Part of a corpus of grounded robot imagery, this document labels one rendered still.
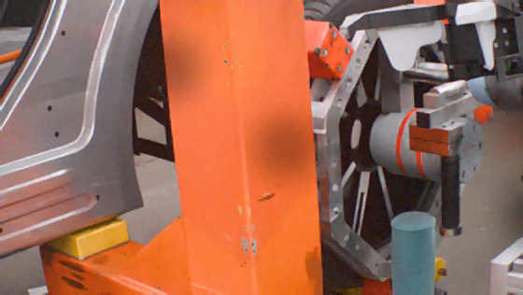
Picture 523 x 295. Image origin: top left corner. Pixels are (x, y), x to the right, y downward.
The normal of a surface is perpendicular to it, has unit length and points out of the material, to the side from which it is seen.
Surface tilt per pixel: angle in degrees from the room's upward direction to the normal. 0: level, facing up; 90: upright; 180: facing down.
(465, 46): 90
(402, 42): 87
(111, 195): 90
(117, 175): 90
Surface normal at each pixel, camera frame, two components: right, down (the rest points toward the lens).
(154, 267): -0.70, 0.25
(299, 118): 0.71, 0.13
